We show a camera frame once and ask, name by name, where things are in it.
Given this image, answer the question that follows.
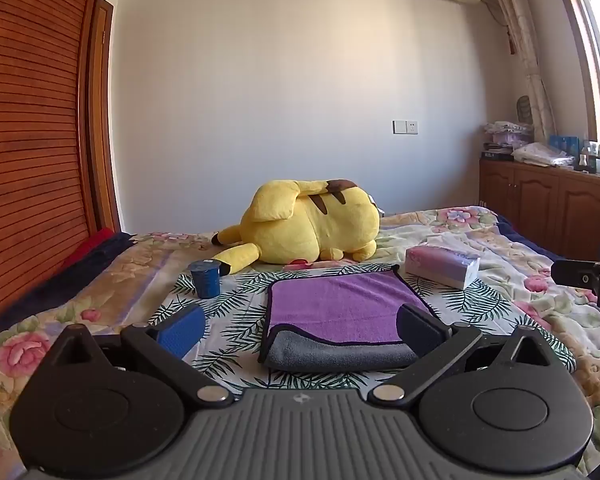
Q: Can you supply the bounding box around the leaf print cloth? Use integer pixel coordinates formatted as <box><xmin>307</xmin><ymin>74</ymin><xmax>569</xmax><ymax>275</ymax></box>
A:
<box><xmin>147</xmin><ymin>260</ymin><xmax>578</xmax><ymax>392</ymax></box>

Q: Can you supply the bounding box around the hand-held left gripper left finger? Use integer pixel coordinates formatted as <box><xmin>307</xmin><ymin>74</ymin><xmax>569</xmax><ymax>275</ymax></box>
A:
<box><xmin>55</xmin><ymin>303</ymin><xmax>235</xmax><ymax>407</ymax></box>

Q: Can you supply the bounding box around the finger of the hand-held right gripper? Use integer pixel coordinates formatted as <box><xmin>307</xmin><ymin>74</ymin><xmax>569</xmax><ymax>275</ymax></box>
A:
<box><xmin>551</xmin><ymin>258</ymin><xmax>600</xmax><ymax>292</ymax></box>

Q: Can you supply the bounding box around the beige curtain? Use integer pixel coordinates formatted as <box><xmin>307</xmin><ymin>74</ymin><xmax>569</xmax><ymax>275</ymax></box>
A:
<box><xmin>481</xmin><ymin>0</ymin><xmax>562</xmax><ymax>142</ymax></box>

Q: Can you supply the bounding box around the wooden slatted wardrobe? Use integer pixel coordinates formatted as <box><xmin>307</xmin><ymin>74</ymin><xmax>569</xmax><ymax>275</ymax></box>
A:
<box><xmin>0</xmin><ymin>0</ymin><xmax>122</xmax><ymax>335</ymax></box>

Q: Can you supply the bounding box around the purple and grey towel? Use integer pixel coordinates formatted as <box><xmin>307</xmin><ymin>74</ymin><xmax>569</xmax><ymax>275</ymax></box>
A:
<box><xmin>257</xmin><ymin>263</ymin><xmax>438</xmax><ymax>374</ymax></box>

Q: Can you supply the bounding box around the yellow plush toy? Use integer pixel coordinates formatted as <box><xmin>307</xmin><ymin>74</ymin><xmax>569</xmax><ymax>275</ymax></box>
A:
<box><xmin>211</xmin><ymin>178</ymin><xmax>382</xmax><ymax>276</ymax></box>

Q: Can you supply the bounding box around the red cloth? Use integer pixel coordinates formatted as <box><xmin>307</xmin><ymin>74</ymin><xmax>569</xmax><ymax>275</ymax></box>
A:
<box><xmin>61</xmin><ymin>227</ymin><xmax>117</xmax><ymax>270</ymax></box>

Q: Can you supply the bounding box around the blue box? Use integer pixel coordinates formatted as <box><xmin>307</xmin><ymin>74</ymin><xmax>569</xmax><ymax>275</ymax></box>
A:
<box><xmin>549</xmin><ymin>134</ymin><xmax>582</xmax><ymax>157</ymax></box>

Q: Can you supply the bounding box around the dark blue cup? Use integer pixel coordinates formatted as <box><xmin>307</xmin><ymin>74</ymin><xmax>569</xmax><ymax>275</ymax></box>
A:
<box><xmin>189</xmin><ymin>259</ymin><xmax>222</xmax><ymax>300</ymax></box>

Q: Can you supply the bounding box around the stack of folded clothes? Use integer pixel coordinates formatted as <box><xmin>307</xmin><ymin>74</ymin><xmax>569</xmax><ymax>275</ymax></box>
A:
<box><xmin>482</xmin><ymin>120</ymin><xmax>535</xmax><ymax>162</ymax></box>

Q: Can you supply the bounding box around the pink purple tissue pack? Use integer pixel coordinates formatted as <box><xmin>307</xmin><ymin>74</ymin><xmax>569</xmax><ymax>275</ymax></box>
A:
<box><xmin>404</xmin><ymin>246</ymin><xmax>481</xmax><ymax>291</ymax></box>

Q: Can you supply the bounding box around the white plastic bag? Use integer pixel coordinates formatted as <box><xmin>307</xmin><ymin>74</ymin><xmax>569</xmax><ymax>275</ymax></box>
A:
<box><xmin>510</xmin><ymin>142</ymin><xmax>577</xmax><ymax>167</ymax></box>

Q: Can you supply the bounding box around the dark blue blanket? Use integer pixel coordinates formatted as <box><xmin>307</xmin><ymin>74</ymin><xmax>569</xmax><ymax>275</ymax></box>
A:
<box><xmin>0</xmin><ymin>232</ymin><xmax>137</xmax><ymax>343</ymax></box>

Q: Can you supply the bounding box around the green hand fan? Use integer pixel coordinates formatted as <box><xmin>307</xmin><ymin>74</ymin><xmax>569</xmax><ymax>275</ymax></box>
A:
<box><xmin>515</xmin><ymin>94</ymin><xmax>534</xmax><ymax>129</ymax></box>

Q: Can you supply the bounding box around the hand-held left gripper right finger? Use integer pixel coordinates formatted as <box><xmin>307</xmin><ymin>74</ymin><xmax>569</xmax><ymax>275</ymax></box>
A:
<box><xmin>367</xmin><ymin>303</ymin><xmax>551</xmax><ymax>407</ymax></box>

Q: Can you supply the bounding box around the wooden low cabinet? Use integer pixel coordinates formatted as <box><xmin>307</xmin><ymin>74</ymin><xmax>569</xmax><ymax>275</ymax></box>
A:
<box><xmin>478</xmin><ymin>157</ymin><xmax>600</xmax><ymax>262</ymax></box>

